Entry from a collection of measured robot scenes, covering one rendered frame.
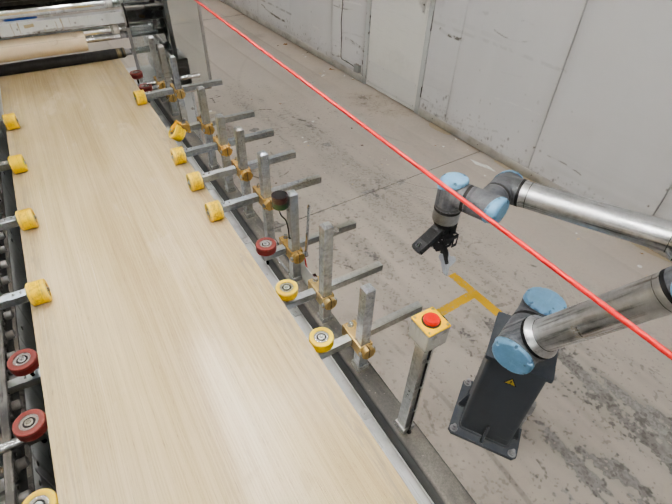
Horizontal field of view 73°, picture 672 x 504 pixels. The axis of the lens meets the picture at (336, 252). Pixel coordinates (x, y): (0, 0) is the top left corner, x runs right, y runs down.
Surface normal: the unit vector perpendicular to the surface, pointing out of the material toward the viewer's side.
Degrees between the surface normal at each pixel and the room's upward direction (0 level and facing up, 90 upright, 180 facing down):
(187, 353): 0
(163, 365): 0
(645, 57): 90
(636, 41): 90
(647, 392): 0
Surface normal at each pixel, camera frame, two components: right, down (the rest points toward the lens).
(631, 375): 0.03, -0.74
